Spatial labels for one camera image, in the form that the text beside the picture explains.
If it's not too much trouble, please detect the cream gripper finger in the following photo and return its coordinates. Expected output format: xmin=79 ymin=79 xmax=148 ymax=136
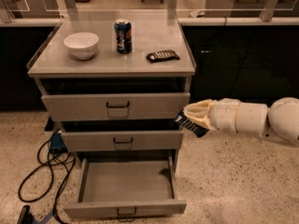
xmin=184 ymin=99 xmax=217 ymax=116
xmin=187 ymin=115 xmax=216 ymax=131

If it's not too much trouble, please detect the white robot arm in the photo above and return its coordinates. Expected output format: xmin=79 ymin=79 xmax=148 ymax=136
xmin=183 ymin=97 xmax=299 ymax=147

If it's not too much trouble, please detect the grey top drawer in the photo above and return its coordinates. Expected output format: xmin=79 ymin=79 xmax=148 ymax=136
xmin=42 ymin=92 xmax=190 ymax=121

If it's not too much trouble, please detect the grey drawer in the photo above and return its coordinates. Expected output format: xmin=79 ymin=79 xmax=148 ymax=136
xmin=42 ymin=92 xmax=190 ymax=121
xmin=64 ymin=156 xmax=187 ymax=220
xmin=62 ymin=131 xmax=183 ymax=152

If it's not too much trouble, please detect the dark counter cabinet right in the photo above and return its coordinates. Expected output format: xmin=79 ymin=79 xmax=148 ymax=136
xmin=179 ymin=18 xmax=299 ymax=104

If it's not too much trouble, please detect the dark counter cabinet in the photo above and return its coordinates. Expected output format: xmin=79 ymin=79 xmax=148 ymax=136
xmin=179 ymin=18 xmax=299 ymax=104
xmin=0 ymin=25 xmax=55 ymax=111

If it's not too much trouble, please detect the grey drawer cabinet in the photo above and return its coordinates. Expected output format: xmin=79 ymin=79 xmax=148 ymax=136
xmin=29 ymin=10 xmax=195 ymax=164

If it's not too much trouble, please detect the grey bottom drawer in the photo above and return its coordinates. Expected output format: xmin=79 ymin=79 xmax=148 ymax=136
xmin=64 ymin=156 xmax=187 ymax=220

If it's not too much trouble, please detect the grey middle drawer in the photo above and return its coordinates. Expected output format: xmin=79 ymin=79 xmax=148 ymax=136
xmin=62 ymin=131 xmax=183 ymax=152

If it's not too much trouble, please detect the dark counter cabinet left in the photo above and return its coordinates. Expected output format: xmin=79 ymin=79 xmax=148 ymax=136
xmin=0 ymin=25 xmax=55 ymax=111

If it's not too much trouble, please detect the blue pepsi can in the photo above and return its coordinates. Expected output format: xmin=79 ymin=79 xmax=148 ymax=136
xmin=114 ymin=19 xmax=132 ymax=54

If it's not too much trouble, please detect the background desk right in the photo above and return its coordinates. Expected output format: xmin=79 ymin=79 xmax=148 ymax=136
xmin=205 ymin=0 xmax=299 ymax=18

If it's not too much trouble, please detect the background desk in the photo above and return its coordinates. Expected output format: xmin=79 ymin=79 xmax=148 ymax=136
xmin=3 ymin=0 xmax=60 ymax=19
xmin=205 ymin=0 xmax=299 ymax=18

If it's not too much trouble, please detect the white ceramic bowl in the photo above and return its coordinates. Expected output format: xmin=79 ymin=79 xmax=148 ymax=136
xmin=64 ymin=32 xmax=99 ymax=61

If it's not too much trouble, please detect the blue power box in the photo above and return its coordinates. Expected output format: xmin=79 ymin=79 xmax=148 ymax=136
xmin=50 ymin=132 xmax=66 ymax=151

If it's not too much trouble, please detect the black object on floor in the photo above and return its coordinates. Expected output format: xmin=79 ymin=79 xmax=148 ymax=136
xmin=17 ymin=205 xmax=34 ymax=224

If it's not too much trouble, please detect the background desk left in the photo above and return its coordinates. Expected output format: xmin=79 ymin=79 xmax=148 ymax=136
xmin=3 ymin=0 xmax=60 ymax=19

